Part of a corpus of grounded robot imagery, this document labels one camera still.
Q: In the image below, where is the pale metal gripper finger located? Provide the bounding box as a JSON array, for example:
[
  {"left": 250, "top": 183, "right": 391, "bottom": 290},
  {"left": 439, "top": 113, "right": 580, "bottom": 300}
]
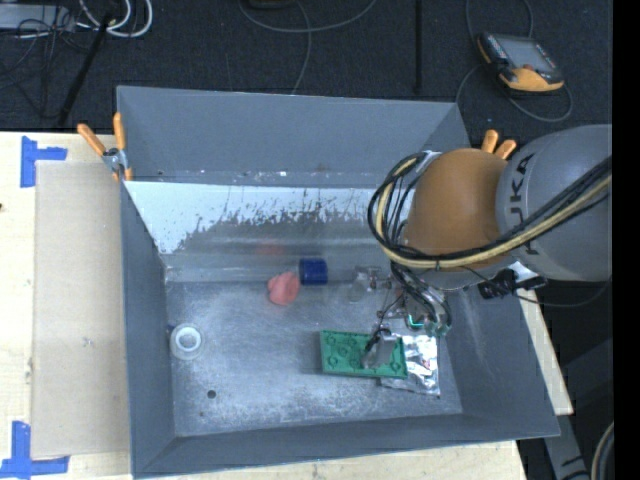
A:
[
  {"left": 361, "top": 328, "right": 383, "bottom": 364},
  {"left": 372, "top": 329, "right": 398, "bottom": 370}
]

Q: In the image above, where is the dark green flat block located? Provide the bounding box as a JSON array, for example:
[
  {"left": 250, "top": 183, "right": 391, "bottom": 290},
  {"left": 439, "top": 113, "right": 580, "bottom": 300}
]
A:
[{"left": 319, "top": 329, "right": 409, "bottom": 381}]

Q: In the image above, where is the silver foil packet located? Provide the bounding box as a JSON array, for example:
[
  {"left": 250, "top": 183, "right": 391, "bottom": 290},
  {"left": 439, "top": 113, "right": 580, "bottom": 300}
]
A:
[{"left": 379, "top": 331, "right": 443, "bottom": 398}]

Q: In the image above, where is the grey metal bin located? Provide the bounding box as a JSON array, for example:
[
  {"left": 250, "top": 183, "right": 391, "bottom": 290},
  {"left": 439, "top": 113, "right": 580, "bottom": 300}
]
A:
[{"left": 115, "top": 85, "right": 562, "bottom": 479}]

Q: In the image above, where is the clear bottle with blue cap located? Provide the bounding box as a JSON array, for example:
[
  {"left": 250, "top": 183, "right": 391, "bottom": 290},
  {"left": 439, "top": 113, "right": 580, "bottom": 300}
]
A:
[{"left": 298, "top": 257, "right": 385, "bottom": 304}]

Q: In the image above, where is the pink toy food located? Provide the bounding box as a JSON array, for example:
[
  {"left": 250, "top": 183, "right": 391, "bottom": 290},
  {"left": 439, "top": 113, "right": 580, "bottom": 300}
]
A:
[{"left": 266, "top": 270, "right": 302, "bottom": 307}]

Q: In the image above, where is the clear tape roll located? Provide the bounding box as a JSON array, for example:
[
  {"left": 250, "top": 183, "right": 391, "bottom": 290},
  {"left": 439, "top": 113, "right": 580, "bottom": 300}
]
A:
[{"left": 169, "top": 323, "right": 206, "bottom": 361}]

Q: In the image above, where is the pale wood flat board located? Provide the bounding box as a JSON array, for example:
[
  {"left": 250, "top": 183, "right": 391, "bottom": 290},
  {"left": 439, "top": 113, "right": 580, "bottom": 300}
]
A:
[{"left": 30, "top": 161, "right": 132, "bottom": 460}]

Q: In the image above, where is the black cylinder on white bracket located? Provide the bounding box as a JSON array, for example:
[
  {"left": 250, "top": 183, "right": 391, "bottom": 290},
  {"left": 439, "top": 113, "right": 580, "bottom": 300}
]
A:
[{"left": 477, "top": 262, "right": 549, "bottom": 300}]

